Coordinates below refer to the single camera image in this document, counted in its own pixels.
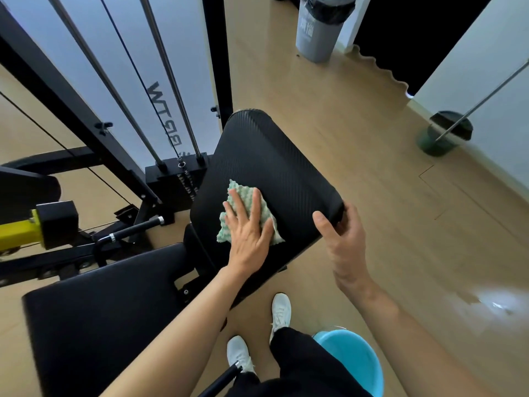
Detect person's right hand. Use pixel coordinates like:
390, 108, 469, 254
312, 202, 371, 292

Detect person's left hand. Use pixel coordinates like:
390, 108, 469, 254
221, 188, 275, 274

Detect green white cleaning cloth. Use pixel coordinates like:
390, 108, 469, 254
217, 179, 287, 245

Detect black padded seat cushion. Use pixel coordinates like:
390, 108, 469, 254
189, 108, 346, 303

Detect person's right forearm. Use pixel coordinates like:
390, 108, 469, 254
335, 280, 503, 397

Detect person's left forearm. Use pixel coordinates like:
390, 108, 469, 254
99, 264, 265, 397

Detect black weight stack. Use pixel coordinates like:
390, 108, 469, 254
145, 155, 212, 212

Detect person's white right shoe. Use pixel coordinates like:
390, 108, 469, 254
269, 293, 292, 344

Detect person's white shoe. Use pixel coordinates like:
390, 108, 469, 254
269, 293, 292, 344
226, 336, 256, 375

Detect person's white left shoe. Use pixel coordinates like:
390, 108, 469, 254
226, 336, 256, 375

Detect light blue plastic bucket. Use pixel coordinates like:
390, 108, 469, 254
312, 330, 386, 397

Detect person's black trousers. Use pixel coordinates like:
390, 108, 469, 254
225, 326, 374, 397

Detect chrome guide rod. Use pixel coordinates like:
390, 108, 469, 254
45, 0, 167, 167
138, 0, 206, 161

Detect black padded bench backrest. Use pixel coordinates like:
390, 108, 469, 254
21, 243, 229, 397

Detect black stick with white tip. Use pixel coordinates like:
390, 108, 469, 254
198, 360, 244, 397

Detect grey trash bin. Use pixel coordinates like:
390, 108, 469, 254
295, 0, 357, 64

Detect yellow adjustment bar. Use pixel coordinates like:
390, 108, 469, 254
0, 208, 43, 253

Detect black curtain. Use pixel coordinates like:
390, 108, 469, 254
354, 0, 496, 97

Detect translucent white shield panel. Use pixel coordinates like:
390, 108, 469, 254
6, 0, 222, 162

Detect black handle with chrome ends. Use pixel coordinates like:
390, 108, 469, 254
94, 216, 165, 245

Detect black steel cable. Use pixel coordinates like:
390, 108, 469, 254
98, 0, 183, 162

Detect black gym machine frame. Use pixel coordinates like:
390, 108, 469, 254
0, 0, 234, 288

